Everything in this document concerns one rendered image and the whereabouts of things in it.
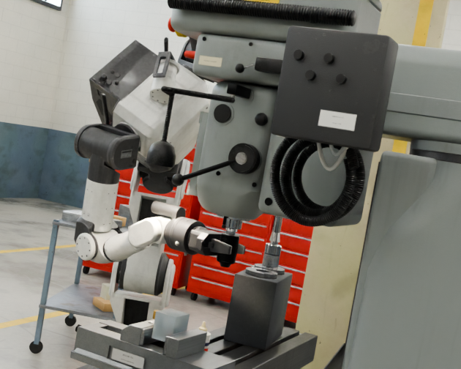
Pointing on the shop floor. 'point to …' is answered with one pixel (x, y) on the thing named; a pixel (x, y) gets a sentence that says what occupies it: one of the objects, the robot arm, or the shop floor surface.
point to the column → (418, 263)
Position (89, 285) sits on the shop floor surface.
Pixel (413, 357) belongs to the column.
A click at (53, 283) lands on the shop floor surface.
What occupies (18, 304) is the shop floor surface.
